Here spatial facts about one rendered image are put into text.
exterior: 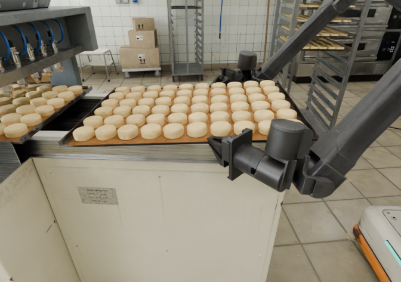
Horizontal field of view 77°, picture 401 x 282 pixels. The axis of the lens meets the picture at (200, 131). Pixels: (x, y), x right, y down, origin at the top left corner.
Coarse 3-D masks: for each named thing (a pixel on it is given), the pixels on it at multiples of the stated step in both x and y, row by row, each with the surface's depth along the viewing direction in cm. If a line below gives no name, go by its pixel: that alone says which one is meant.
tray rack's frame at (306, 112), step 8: (304, 0) 218; (328, 24) 224; (272, 32) 233; (272, 40) 234; (272, 48) 237; (296, 56) 241; (320, 56) 238; (312, 80) 250; (288, 88) 257; (304, 112) 258; (312, 120) 241; (320, 128) 227; (320, 136) 215
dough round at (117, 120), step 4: (112, 116) 68; (116, 116) 68; (120, 116) 68; (104, 120) 67; (108, 120) 66; (112, 120) 66; (116, 120) 66; (120, 120) 66; (108, 124) 65; (112, 124) 65; (116, 124) 66; (120, 124) 66
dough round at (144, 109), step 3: (141, 105) 74; (144, 105) 74; (135, 108) 73; (138, 108) 72; (141, 108) 72; (144, 108) 72; (147, 108) 72; (132, 111) 72; (135, 111) 71; (138, 111) 71; (141, 111) 71; (144, 111) 71; (147, 111) 72; (144, 114) 71; (147, 114) 72
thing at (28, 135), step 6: (90, 90) 94; (78, 96) 86; (72, 102) 83; (66, 108) 79; (54, 114) 73; (48, 120) 71; (36, 126) 66; (42, 126) 68; (30, 132) 64; (36, 132) 66; (24, 138) 62
